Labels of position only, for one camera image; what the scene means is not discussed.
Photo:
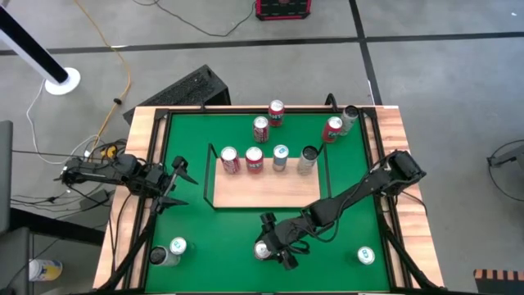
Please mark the wooden shelf with black frame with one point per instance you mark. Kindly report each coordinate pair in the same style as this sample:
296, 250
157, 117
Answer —
266, 188

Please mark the green table mat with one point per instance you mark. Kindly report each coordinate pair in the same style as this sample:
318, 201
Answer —
221, 246

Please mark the black power adapter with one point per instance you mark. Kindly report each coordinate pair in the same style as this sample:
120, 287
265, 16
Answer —
94, 199

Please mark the black white pole with base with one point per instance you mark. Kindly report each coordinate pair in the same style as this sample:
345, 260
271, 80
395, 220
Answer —
32, 51

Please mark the green-white soda can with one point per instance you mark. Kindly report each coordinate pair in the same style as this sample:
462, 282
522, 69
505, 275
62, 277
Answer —
365, 255

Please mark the blue silver Red Bull can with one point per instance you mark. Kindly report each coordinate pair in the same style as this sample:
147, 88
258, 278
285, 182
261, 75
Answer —
178, 246
281, 151

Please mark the black metal table frame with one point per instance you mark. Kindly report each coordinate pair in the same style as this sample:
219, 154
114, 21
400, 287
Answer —
225, 110

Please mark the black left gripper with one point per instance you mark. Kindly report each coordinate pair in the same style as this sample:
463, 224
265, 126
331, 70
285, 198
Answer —
157, 182

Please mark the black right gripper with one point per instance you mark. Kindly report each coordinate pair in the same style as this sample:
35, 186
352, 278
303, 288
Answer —
290, 235

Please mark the white Celsius can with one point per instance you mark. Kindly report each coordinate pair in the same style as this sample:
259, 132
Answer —
350, 112
309, 153
161, 257

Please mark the yellow plug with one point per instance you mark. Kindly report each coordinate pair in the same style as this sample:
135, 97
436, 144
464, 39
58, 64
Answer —
109, 151

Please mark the black perforated case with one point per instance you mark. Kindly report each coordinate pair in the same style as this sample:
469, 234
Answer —
184, 90

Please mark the orange black striped box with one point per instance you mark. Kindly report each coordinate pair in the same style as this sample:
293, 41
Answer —
499, 282

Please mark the red black box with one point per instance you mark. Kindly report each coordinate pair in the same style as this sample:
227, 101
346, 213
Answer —
282, 8

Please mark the Coca-Cola can with dark figure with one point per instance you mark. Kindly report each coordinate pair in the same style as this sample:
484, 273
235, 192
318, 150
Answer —
262, 250

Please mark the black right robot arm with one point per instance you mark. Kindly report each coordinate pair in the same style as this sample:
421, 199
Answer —
356, 192

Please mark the red Coca-Cola can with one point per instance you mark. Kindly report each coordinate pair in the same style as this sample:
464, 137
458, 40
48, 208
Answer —
260, 123
229, 155

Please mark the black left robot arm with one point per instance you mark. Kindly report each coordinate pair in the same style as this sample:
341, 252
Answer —
118, 166

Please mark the white yellow canister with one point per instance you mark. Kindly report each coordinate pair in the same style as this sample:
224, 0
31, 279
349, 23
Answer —
45, 270

